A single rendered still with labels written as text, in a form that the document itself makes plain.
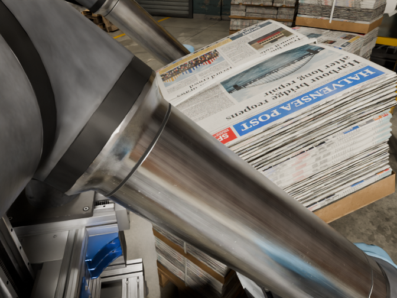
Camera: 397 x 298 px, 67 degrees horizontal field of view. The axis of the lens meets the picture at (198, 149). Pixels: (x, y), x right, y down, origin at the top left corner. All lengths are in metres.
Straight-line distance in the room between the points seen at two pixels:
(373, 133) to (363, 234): 1.63
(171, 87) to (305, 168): 0.29
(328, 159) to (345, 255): 0.21
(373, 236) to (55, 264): 1.73
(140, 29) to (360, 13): 1.26
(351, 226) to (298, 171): 1.67
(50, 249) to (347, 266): 0.79
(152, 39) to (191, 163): 0.63
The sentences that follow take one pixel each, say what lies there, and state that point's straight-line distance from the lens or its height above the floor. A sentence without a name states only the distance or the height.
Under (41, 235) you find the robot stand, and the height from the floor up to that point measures 0.73.
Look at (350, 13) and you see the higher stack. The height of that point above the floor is 1.15.
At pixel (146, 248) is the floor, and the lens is 1.81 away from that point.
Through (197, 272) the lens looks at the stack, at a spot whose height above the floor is 0.32.
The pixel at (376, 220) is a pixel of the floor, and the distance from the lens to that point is 2.22.
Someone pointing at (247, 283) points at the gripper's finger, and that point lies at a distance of 0.51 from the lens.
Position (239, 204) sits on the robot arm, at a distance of 0.20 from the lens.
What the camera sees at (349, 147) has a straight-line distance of 0.47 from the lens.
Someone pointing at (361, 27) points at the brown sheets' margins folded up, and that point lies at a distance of 1.79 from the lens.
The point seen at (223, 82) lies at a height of 1.21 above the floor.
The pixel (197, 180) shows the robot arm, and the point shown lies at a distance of 0.18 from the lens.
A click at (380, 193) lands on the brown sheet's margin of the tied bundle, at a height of 1.07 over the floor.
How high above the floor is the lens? 1.40
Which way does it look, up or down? 33 degrees down
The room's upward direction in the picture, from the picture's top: straight up
